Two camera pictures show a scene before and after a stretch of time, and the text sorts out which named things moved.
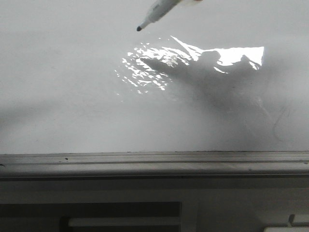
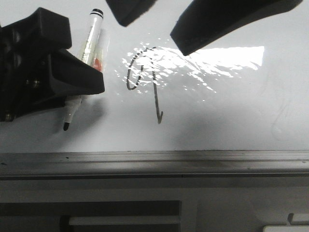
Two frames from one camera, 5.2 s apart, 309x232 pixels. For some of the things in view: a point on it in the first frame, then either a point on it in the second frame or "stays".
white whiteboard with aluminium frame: x=214 y=89 stays
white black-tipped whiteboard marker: x=161 y=7 → x=90 y=51
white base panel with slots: x=152 y=205 stays
